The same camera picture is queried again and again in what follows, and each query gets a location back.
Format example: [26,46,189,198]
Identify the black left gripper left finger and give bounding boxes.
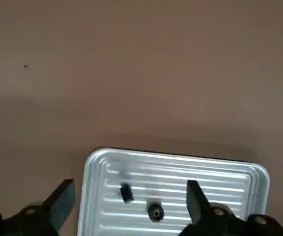
[0,178,76,236]

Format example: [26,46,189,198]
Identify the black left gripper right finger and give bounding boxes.
[178,179,283,236]

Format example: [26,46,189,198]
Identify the silver ribbed metal tray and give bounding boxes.
[77,147,271,236]

